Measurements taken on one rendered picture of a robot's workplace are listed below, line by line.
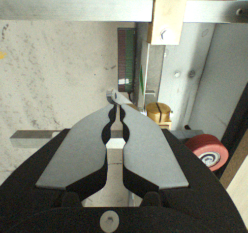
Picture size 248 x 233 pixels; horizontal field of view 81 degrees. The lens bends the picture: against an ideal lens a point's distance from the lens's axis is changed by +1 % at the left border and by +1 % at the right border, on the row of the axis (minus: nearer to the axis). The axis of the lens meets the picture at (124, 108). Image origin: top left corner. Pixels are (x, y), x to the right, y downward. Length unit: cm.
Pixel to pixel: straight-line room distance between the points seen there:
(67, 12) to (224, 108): 42
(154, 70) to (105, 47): 73
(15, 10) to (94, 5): 13
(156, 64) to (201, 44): 18
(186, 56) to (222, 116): 21
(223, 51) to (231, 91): 11
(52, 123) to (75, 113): 25
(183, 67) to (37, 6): 42
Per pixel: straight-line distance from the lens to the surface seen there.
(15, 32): 132
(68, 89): 127
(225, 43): 50
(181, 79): 55
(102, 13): 28
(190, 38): 53
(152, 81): 43
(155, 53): 42
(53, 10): 30
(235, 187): 47
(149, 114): 29
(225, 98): 47
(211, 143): 32
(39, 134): 38
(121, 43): 40
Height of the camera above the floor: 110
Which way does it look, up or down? 60 degrees down
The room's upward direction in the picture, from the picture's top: 179 degrees clockwise
